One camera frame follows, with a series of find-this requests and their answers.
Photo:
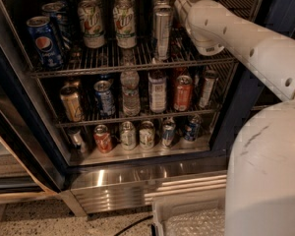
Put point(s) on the red can bottom shelf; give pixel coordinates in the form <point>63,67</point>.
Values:
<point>102,138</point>

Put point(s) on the right front 7UP can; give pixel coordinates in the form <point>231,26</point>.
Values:
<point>125,25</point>

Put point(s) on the white plastic bin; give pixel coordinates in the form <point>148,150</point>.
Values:
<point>190,215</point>

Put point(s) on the blue silver can bottom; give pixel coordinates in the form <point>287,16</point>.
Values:
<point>168,132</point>

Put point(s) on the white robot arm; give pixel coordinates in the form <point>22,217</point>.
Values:
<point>260,188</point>

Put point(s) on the white can bottom centre-left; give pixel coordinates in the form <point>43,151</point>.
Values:
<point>128,135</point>

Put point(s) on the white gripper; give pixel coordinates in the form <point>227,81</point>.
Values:
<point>183,4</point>

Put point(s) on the gold can middle shelf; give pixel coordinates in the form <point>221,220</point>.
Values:
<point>71,100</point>

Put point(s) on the silver can bottom left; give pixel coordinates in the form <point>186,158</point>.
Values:
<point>76,137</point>

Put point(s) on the open glass fridge door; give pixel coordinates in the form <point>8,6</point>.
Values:
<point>26,171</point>

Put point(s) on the tall silver slim can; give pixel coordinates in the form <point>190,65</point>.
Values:
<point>162,23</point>

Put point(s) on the orange-red can middle shelf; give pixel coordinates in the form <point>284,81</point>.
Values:
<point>183,93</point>

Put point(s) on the front blue Pepsi can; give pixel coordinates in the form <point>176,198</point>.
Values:
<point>47,42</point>

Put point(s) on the top wire shelf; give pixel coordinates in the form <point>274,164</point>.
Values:
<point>108,59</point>

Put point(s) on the blue Pepsi can bottom right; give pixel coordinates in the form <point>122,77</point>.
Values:
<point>192,127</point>

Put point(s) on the steel fridge cabinet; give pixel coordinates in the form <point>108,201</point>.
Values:
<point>122,179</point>

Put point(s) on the wire shelf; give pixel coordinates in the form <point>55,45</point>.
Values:
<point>108,59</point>
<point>225,69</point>

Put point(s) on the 7up can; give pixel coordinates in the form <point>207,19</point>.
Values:
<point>92,27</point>
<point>125,25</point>

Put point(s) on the middle wire shelf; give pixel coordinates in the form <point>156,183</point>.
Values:
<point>225,69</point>

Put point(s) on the blue can middle shelf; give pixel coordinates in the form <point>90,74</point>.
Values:
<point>104,98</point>

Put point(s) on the left front 7UP can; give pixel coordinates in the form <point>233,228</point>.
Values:
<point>92,27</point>

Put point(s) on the clear water bottle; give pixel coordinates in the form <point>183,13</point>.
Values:
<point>130,85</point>

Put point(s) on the white can bottom centre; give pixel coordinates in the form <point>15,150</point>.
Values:
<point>146,134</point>

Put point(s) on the white labelled bottle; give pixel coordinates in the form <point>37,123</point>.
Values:
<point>157,91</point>

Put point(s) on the silver slim can middle shelf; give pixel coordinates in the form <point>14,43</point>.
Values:
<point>210,77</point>

